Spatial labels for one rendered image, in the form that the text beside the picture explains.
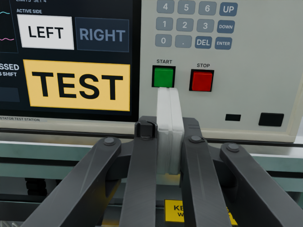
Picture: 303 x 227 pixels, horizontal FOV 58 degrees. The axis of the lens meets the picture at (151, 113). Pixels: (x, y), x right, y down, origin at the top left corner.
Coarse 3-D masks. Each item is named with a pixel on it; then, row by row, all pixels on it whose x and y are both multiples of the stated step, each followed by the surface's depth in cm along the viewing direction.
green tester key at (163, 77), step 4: (156, 68) 27; (160, 68) 27; (164, 68) 27; (168, 68) 27; (156, 72) 26; (160, 72) 26; (164, 72) 26; (168, 72) 26; (172, 72) 26; (156, 76) 27; (160, 76) 27; (164, 76) 27; (168, 76) 27; (172, 76) 27; (156, 80) 27; (160, 80) 27; (164, 80) 27; (168, 80) 27; (172, 80) 27; (156, 84) 27; (160, 84) 27; (164, 84) 27; (168, 84) 27
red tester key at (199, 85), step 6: (198, 72) 27; (204, 72) 27; (198, 78) 27; (204, 78) 27; (210, 78) 26; (192, 84) 27; (198, 84) 27; (204, 84) 27; (210, 84) 27; (198, 90) 27; (204, 90) 27
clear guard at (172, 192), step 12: (120, 192) 29; (156, 192) 29; (168, 192) 29; (180, 192) 29; (288, 192) 30; (300, 192) 30; (108, 204) 27; (120, 204) 27; (156, 204) 27; (300, 204) 28; (108, 216) 26; (156, 216) 26
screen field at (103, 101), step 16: (32, 64) 27; (48, 64) 27; (64, 64) 27; (80, 64) 27; (96, 64) 27; (112, 64) 27; (128, 64) 27; (32, 80) 28; (48, 80) 28; (64, 80) 28; (80, 80) 28; (96, 80) 28; (112, 80) 27; (128, 80) 27; (32, 96) 28; (48, 96) 28; (64, 96) 28; (80, 96) 28; (96, 96) 28; (112, 96) 28; (128, 96) 28
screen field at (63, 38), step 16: (32, 16) 25; (48, 16) 25; (32, 32) 26; (48, 32) 26; (64, 32) 26; (80, 32) 26; (96, 32) 26; (112, 32) 25; (128, 32) 25; (48, 48) 26; (64, 48) 26; (80, 48) 26; (96, 48) 26; (112, 48) 26; (128, 48) 26
